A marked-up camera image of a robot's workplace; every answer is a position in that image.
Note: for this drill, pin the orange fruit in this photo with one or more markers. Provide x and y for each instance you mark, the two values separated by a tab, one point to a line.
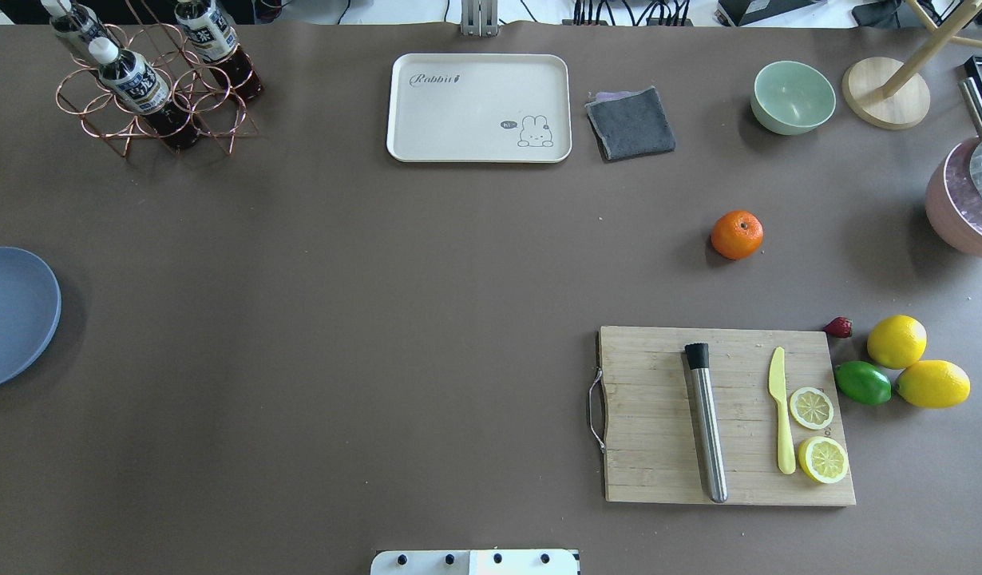
737	235

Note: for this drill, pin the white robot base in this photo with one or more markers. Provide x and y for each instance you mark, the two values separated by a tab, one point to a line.
477	561

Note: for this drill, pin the blue plate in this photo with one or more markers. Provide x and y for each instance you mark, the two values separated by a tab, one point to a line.
30	309

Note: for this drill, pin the cream rabbit tray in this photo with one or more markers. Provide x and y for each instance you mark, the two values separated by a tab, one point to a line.
479	108

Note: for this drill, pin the grey folded cloth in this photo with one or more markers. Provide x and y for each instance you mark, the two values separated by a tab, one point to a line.
630	124

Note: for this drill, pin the steel muddler black tip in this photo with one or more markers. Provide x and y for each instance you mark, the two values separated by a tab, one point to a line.
698	360

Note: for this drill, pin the wooden cutting board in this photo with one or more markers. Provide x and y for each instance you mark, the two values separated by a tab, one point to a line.
650	436

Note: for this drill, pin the yellow plastic knife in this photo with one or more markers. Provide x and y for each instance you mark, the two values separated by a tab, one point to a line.
777	391

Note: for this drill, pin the lemon slice upper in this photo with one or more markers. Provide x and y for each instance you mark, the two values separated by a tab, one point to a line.
811	408

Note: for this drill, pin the red strawberry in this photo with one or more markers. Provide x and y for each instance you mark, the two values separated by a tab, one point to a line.
840	327

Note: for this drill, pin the green bowl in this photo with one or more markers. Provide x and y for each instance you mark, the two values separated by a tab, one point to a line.
791	98

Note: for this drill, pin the lemon half lower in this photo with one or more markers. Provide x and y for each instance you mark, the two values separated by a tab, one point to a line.
823	460

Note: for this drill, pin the tea bottle right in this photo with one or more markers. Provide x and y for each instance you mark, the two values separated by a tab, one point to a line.
213	38

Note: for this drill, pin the tea bottle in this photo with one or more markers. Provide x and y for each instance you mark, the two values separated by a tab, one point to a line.
75	26
143	91
213	38

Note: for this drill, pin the green lime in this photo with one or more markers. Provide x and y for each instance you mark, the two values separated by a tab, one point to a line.
863	382

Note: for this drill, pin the yellow lemon upper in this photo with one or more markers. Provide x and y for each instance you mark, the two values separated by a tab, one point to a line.
897	342

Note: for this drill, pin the yellow lemon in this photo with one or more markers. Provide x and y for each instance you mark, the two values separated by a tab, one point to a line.
897	342
934	384

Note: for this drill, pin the tea bottle front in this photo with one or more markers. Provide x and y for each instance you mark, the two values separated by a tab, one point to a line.
143	91

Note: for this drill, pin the wooden cup stand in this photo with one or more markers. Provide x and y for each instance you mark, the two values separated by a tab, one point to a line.
890	94

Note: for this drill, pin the yellow lemon lower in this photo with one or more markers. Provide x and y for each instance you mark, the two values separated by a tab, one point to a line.
934	384

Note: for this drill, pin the pink ice bowl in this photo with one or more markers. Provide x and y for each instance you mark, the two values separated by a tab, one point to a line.
952	203

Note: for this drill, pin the tea bottle left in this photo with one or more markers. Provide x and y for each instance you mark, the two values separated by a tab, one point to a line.
75	26

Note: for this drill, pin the copper wire bottle rack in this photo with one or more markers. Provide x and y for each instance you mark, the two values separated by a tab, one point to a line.
153	33

